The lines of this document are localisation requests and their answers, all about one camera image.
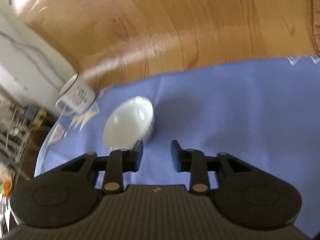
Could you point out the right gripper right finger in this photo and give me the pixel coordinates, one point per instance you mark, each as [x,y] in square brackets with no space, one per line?
[192,161]

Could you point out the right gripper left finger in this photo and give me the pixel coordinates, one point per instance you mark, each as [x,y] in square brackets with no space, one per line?
[119,162]

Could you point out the small floral bowl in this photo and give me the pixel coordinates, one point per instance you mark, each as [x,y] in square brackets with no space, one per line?
[131,121]

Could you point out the white enamel mug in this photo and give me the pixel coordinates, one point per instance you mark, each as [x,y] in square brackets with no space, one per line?
[76,95]

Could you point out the blue patterned tablecloth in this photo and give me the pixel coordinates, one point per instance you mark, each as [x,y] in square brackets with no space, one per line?
[264,112]

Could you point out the brown seat cushion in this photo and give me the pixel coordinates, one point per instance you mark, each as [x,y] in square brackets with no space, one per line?
[315,21]

